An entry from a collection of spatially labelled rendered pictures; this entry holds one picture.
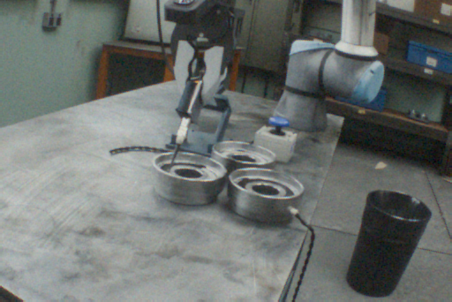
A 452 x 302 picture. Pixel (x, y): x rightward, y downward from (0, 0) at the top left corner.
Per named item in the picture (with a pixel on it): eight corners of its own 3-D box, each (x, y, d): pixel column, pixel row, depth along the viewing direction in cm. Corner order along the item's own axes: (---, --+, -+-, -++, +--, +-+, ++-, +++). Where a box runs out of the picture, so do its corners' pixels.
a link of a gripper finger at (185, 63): (199, 97, 68) (213, 41, 66) (184, 103, 63) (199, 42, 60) (181, 92, 69) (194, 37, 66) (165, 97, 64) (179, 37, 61)
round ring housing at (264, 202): (209, 200, 61) (214, 172, 60) (261, 188, 68) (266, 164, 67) (261, 231, 53) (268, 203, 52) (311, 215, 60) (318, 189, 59)
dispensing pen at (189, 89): (154, 166, 58) (194, 59, 63) (163, 175, 61) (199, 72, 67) (169, 170, 57) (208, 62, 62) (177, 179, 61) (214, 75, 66)
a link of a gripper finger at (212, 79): (231, 102, 67) (235, 43, 65) (219, 109, 62) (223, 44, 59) (212, 101, 68) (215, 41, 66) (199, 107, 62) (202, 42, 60)
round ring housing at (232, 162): (276, 191, 68) (282, 166, 67) (210, 183, 67) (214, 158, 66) (267, 167, 78) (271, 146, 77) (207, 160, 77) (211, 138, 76)
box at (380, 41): (393, 58, 367) (398, 19, 357) (342, 44, 381) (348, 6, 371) (389, 56, 406) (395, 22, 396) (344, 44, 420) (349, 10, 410)
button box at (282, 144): (287, 164, 81) (292, 139, 80) (251, 155, 83) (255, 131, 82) (294, 154, 89) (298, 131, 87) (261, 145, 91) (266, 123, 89)
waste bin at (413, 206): (402, 306, 160) (436, 226, 149) (335, 294, 169) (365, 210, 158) (399, 270, 192) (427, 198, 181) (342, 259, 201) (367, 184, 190)
